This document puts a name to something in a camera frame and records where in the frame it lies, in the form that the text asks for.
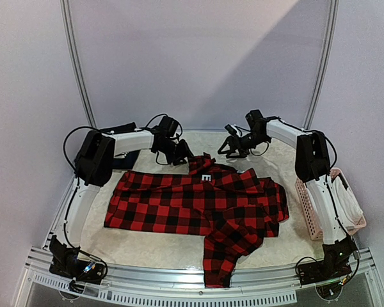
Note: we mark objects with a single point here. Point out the folded black garment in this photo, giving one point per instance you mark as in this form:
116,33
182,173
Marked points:
125,128

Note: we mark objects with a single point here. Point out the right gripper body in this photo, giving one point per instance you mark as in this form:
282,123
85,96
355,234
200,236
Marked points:
235,144

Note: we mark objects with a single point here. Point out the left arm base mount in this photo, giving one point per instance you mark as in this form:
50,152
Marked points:
75,263

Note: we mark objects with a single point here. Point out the right aluminium corner post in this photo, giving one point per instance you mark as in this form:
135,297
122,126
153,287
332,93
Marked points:
323,62

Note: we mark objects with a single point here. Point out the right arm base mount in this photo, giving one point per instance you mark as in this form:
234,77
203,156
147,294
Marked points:
309,270

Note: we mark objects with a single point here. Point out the red black plaid shirt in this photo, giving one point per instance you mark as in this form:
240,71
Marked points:
233,211

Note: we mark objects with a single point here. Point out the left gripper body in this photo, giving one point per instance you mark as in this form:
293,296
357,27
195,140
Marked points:
180,153

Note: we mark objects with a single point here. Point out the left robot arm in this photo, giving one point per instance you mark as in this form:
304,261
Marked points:
94,164

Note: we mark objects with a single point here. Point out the aluminium front rail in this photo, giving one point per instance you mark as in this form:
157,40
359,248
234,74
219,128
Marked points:
137,286

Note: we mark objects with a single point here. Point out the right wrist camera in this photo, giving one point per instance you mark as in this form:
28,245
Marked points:
233,130

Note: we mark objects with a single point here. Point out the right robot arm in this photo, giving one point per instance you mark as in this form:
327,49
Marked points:
312,160

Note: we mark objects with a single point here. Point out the pink plastic laundry basket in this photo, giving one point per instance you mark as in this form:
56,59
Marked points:
310,208

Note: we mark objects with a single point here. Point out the aluminium corner post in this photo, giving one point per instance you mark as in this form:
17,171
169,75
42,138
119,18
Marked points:
323,62
66,12

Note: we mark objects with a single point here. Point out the folded navy blue garment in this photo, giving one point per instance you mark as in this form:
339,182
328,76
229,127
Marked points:
125,161

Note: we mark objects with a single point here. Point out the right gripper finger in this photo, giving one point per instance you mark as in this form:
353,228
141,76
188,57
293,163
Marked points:
236,154
228,146

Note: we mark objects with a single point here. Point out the left aluminium corner post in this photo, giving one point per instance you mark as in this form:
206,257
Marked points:
66,12

